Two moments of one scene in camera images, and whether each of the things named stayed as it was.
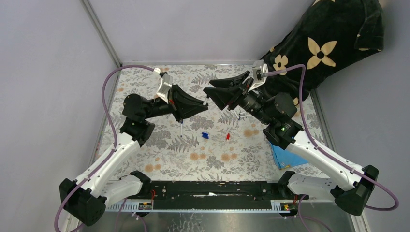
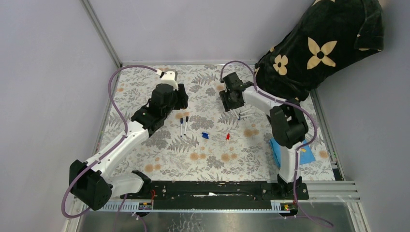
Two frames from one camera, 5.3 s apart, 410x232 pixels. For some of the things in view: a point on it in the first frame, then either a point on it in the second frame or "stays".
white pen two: x=181 y=129 stays
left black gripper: x=183 y=105 → x=182 y=97
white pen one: x=236 y=114 stays
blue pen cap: x=205 y=135 stays
